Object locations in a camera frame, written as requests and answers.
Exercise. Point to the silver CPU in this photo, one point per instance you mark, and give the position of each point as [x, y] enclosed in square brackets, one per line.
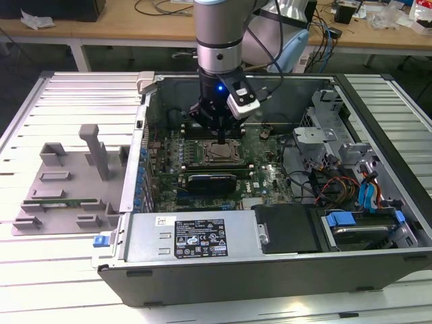
[227, 152]

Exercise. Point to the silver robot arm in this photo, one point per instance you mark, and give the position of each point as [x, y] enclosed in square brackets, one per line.
[216, 27]

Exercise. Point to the round coin battery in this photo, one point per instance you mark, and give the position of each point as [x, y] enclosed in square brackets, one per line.
[265, 135]

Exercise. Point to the grey case latch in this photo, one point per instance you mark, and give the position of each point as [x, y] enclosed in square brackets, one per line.
[145, 80]

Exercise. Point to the black graphics card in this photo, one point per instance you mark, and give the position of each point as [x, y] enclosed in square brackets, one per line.
[212, 184]

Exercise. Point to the green motherboard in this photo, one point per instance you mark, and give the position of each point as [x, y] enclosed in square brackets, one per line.
[270, 175]

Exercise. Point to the silver metal drive cage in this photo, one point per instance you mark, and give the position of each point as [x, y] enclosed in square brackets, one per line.
[314, 135]

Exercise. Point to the small silver heatsink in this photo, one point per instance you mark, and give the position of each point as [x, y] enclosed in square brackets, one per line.
[253, 203]

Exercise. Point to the wooden desk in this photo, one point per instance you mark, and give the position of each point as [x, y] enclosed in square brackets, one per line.
[101, 27]

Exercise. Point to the tall black box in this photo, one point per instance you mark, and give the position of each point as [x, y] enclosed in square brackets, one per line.
[312, 11]

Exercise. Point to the black power adapter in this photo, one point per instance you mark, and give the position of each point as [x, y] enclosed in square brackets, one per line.
[335, 32]

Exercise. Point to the silver power supply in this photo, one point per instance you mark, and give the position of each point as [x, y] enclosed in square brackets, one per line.
[148, 234]

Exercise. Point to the black plastic shroud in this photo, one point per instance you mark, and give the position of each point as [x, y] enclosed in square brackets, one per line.
[288, 227]

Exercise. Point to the small black box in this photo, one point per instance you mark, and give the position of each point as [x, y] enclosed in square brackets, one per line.
[344, 15]

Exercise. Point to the grey parts rack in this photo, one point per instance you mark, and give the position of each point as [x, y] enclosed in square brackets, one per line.
[74, 189]

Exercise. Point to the green RAM stick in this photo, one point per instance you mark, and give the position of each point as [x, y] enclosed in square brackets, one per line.
[72, 202]

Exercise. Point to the hard disk in blue carrier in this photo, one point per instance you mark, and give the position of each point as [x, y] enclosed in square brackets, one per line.
[341, 220]

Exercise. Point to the blue case latch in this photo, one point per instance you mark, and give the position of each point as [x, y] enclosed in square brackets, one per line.
[100, 241]

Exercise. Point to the large black device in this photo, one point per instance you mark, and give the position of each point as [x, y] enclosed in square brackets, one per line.
[50, 8]

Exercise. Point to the black open PC case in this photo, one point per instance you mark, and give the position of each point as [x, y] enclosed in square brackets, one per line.
[236, 285]

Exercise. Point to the crumpled white paper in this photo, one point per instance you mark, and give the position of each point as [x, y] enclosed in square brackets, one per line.
[35, 21]

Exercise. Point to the clear plastic wrapping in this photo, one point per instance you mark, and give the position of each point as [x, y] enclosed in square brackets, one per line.
[384, 17]

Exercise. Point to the white bag red print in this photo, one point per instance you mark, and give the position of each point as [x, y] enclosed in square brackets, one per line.
[418, 13]

